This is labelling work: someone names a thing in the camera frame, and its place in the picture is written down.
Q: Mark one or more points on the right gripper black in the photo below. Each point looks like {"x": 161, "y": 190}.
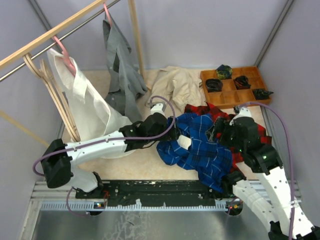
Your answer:
{"x": 221, "y": 124}

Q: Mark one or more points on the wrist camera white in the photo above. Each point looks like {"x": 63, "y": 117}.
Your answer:
{"x": 240, "y": 112}
{"x": 158, "y": 108}

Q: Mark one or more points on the beige shirt on table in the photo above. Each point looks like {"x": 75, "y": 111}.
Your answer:
{"x": 182, "y": 86}

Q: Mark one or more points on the grey shirt on hanger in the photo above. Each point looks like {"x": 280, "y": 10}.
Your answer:
{"x": 126, "y": 84}

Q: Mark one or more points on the wooden clothes rack frame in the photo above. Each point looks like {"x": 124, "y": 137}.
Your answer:
{"x": 137, "y": 39}

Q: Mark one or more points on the dark rolled cloth right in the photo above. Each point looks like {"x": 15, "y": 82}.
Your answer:
{"x": 261, "y": 94}

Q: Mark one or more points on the aluminium rail with cable duct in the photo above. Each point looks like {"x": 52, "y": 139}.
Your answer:
{"x": 63, "y": 198}

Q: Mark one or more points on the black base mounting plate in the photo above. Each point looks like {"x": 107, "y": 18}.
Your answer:
{"x": 153, "y": 193}

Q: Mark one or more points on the red black plaid shirt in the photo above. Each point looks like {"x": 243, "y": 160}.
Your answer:
{"x": 214, "y": 112}

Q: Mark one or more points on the metal hanging rod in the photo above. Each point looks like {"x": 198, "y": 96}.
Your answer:
{"x": 50, "y": 33}

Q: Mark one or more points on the beige hanger front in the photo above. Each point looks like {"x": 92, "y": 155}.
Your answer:
{"x": 36, "y": 71}

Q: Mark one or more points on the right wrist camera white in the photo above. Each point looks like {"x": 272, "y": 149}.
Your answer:
{"x": 240, "y": 112}

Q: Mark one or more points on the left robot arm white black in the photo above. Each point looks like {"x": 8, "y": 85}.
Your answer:
{"x": 61, "y": 160}

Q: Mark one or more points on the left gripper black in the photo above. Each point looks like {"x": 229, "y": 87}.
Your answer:
{"x": 173, "y": 134}

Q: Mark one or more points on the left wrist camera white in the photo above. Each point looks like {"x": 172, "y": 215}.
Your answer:
{"x": 158, "y": 108}

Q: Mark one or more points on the blue plaid shirt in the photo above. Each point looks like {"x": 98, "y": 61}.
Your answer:
{"x": 211, "y": 160}

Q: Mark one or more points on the pink hanger under grey shirt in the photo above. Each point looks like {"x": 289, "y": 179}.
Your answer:
{"x": 107, "y": 14}

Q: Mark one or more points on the wooden compartment tray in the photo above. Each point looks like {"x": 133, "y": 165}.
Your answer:
{"x": 230, "y": 96}

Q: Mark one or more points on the white shirt on hanger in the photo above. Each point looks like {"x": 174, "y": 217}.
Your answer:
{"x": 93, "y": 116}

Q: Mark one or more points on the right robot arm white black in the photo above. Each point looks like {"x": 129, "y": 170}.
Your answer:
{"x": 281, "y": 215}

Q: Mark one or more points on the black rolled cloth middle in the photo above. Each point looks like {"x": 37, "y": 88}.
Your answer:
{"x": 242, "y": 82}

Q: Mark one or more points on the black rolled cloth left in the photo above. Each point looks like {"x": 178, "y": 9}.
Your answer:
{"x": 213, "y": 85}

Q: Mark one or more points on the green blue rolled cloth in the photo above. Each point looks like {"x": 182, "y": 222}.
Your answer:
{"x": 224, "y": 72}

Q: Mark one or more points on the pink hanger under white shirt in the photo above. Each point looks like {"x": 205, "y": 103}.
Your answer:
{"x": 65, "y": 56}

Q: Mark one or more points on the beige hanger back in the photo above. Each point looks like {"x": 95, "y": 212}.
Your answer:
{"x": 59, "y": 99}

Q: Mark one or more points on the beige hanger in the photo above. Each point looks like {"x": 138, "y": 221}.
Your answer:
{"x": 36, "y": 71}
{"x": 59, "y": 99}

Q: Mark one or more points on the black rolled cloth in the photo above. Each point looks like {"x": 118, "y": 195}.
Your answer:
{"x": 213, "y": 85}
{"x": 242, "y": 82}

